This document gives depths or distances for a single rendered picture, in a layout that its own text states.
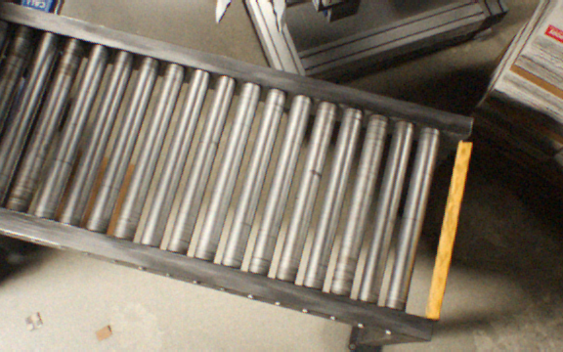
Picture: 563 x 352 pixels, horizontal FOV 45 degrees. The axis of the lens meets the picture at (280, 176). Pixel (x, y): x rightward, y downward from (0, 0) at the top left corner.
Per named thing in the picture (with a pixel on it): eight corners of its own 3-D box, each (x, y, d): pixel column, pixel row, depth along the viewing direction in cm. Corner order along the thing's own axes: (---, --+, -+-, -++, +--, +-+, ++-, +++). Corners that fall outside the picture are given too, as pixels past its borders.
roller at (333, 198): (356, 113, 172) (368, 110, 168) (312, 295, 160) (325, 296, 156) (341, 105, 170) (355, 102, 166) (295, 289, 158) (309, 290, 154)
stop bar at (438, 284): (471, 145, 165) (474, 142, 163) (438, 322, 154) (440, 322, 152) (458, 141, 165) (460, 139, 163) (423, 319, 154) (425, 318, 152)
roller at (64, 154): (115, 52, 174) (110, 43, 169) (54, 228, 162) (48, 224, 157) (96, 47, 174) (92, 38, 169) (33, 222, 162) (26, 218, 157)
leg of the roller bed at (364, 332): (376, 330, 231) (422, 321, 165) (372, 348, 230) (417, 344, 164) (360, 327, 231) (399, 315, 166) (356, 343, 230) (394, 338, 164)
